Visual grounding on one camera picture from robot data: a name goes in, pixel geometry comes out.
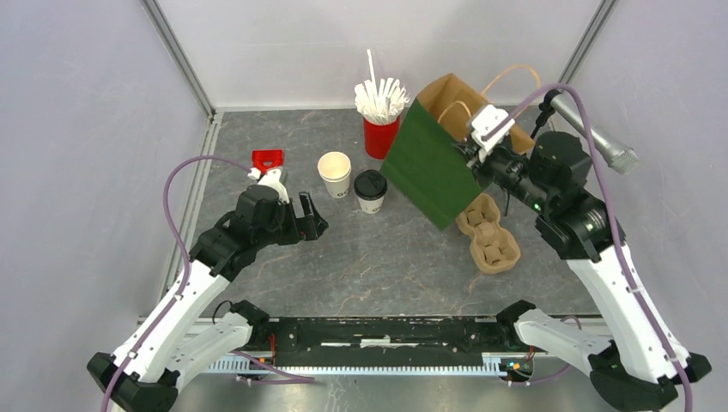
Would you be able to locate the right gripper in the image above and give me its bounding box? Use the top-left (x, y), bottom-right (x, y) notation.
top-left (452, 137), bottom-right (553, 213)

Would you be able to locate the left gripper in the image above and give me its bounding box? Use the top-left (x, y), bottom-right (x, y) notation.
top-left (254, 190), bottom-right (327, 249)

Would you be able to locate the green and brown paper bag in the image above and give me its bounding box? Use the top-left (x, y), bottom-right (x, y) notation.
top-left (379, 64), bottom-right (544, 232)

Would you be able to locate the black coffee cup lid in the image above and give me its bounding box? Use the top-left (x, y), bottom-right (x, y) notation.
top-left (354, 169), bottom-right (388, 201)

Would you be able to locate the white paper coffee cup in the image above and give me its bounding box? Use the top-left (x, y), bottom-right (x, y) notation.
top-left (356, 192), bottom-right (385, 215)

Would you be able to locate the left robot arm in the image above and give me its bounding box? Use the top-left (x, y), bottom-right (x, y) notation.
top-left (87, 185), bottom-right (328, 411)

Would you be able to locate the stack of paper cups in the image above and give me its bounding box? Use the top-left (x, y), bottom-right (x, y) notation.
top-left (317, 151), bottom-right (351, 198)

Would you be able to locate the brown pulp cup carrier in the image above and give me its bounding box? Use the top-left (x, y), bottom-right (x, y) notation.
top-left (455, 193), bottom-right (521, 275)

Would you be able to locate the red straw holder cup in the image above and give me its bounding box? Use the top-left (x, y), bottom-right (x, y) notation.
top-left (363, 117), bottom-right (401, 160)

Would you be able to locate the silver microphone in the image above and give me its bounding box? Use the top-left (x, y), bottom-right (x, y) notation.
top-left (549, 89), bottom-right (640, 175)

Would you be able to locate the bundle of white straws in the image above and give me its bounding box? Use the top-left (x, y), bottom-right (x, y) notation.
top-left (354, 49), bottom-right (410, 126)

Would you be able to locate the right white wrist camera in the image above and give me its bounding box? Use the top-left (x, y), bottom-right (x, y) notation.
top-left (468, 104), bottom-right (515, 163)

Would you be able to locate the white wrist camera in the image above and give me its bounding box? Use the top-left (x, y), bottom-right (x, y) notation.
top-left (247, 167), bottom-right (290, 204)
top-left (468, 104), bottom-right (515, 163)

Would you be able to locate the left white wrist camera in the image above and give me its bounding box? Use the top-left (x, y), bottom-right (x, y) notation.
top-left (247, 167), bottom-right (290, 204)

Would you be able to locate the red plastic bracket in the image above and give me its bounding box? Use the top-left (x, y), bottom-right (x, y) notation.
top-left (251, 148), bottom-right (285, 173)

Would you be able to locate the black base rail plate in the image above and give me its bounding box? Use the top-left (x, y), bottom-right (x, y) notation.
top-left (241, 316), bottom-right (531, 367)

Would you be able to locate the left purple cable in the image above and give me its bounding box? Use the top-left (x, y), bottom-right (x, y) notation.
top-left (99, 155), bottom-right (317, 412)

